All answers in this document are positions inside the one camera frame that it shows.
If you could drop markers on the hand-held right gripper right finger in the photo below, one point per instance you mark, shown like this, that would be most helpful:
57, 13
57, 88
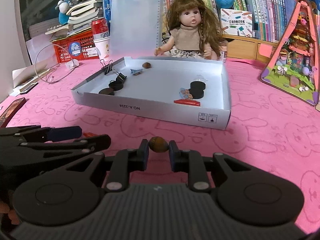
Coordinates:
173, 156

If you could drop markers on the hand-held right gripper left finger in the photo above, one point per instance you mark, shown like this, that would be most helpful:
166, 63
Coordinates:
144, 155

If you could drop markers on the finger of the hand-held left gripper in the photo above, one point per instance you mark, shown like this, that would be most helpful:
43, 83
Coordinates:
97, 142
66, 133

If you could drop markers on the red crayon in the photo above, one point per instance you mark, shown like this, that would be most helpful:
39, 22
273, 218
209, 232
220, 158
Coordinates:
187, 102
90, 134

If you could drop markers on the brown walnut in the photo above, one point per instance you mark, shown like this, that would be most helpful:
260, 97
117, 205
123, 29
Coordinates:
158, 144
146, 65

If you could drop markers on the black round disc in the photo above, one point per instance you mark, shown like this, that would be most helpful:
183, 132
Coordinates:
106, 91
197, 94
198, 85

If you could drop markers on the small black cap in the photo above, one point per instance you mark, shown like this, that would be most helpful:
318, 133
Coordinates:
116, 85

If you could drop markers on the oval blue bear hair clip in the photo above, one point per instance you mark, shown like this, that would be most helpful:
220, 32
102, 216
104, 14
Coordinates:
185, 93

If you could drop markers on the black binder clip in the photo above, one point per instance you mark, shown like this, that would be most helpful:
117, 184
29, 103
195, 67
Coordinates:
108, 68
121, 77

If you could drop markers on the grey cardboard box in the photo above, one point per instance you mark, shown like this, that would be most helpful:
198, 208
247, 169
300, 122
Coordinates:
160, 80

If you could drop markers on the blue clothes peg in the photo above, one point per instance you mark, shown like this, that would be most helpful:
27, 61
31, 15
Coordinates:
136, 71

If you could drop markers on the clear plastic dome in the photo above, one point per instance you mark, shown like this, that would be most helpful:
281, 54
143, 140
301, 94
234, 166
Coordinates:
202, 78

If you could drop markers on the dark flat device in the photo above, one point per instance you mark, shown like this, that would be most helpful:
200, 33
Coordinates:
28, 88

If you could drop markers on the dark brown framed board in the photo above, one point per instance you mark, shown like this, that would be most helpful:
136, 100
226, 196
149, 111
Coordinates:
11, 111

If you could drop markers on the white charger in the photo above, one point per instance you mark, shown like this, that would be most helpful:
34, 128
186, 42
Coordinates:
72, 64

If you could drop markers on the red plastic basket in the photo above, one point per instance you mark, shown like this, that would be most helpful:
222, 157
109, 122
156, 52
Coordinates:
62, 50

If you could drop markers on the white paper cup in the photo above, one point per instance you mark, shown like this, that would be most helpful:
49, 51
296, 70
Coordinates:
102, 47

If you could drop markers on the red soda can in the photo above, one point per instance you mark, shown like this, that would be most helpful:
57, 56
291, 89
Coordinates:
100, 28

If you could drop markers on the small jar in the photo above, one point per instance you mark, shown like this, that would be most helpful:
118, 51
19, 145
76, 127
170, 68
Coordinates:
223, 52

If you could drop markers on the black miniature bicycle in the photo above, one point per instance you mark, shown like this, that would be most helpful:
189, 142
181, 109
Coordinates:
165, 40

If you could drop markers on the blue and white plush toy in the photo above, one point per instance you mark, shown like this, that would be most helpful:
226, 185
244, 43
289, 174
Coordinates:
63, 15

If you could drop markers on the long-haired baby doll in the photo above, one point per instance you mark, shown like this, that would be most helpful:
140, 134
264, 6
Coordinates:
187, 37

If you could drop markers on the pile of loose books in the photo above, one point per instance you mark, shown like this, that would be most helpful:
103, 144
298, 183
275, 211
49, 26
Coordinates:
82, 12

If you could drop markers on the translucent clipboard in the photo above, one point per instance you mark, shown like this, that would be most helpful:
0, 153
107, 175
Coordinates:
135, 25

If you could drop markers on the wooden drawer organiser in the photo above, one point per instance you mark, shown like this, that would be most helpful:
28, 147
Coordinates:
245, 47

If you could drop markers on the pink sticky note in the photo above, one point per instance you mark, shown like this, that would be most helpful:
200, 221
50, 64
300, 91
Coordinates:
265, 52

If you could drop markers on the white pencil-print box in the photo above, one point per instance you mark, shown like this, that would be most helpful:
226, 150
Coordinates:
236, 22

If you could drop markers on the triangular pink dollhouse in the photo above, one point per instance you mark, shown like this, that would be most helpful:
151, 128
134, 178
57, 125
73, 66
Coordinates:
292, 62

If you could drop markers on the row of shelved books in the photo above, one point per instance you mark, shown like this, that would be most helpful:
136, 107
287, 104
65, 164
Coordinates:
265, 10

